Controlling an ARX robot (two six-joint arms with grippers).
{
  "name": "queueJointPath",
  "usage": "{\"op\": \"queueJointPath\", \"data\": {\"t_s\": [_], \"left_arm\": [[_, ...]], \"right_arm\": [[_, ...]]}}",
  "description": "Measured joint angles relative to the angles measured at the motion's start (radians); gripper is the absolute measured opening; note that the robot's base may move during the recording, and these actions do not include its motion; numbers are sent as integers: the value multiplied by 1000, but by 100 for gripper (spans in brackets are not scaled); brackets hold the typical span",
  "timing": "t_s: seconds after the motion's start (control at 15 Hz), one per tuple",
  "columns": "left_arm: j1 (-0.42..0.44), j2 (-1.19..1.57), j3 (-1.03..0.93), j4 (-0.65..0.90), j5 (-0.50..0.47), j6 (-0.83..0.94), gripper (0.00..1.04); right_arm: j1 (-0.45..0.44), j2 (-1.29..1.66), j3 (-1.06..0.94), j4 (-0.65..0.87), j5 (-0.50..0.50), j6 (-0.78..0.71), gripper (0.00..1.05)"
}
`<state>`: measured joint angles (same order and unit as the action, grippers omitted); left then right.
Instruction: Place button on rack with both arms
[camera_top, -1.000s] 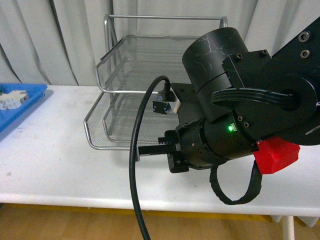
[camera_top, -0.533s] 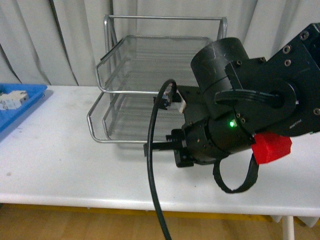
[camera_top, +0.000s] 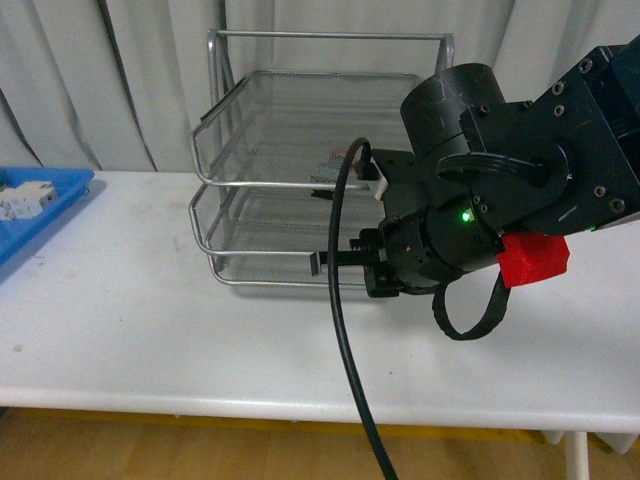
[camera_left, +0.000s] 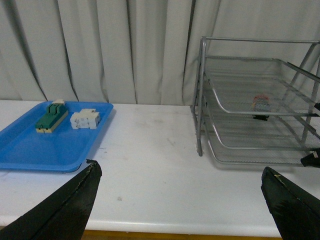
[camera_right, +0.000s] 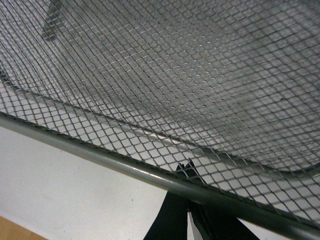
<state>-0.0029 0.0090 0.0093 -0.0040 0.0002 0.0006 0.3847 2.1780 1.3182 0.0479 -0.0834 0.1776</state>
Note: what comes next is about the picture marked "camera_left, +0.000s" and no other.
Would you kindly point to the blue plastic tray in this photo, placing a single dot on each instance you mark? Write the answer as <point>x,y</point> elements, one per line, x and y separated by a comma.
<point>63,150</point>

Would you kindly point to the silver three-tier mesh rack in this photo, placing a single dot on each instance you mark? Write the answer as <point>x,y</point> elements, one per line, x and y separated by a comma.
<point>223,95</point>

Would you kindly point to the white curtain backdrop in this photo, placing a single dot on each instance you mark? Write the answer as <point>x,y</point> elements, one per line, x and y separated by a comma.
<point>136,51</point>

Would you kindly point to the white circuit breaker block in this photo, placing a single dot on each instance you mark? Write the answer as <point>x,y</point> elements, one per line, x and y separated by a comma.
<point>87,118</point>

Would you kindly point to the green knife switch block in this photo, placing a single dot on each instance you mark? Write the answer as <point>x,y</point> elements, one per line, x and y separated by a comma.
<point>55,113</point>

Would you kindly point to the red emergency stop button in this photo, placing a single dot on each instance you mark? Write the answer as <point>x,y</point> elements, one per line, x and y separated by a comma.
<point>261,104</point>

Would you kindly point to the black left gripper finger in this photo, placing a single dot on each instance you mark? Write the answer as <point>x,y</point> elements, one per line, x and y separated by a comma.
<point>64,214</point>
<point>295,212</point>

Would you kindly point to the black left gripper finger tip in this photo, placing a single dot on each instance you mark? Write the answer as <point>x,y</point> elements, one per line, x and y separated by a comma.
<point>311,160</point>

